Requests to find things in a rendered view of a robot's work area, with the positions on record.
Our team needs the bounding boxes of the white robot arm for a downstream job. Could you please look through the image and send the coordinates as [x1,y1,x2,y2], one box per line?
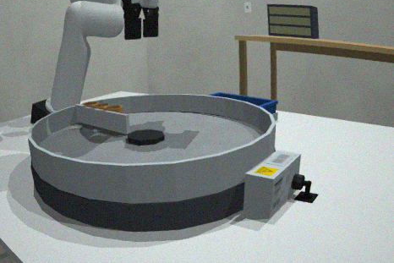
[46,0,124,113]

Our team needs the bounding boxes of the blue crate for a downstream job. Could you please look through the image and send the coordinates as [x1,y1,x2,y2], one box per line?
[208,92,278,114]

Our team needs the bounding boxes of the bronze bushing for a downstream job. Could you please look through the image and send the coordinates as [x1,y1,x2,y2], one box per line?
[82,101,99,107]
[103,105,123,113]
[92,103,110,109]

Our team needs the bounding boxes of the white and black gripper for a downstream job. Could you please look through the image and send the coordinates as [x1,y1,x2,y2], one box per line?
[121,0,160,40]

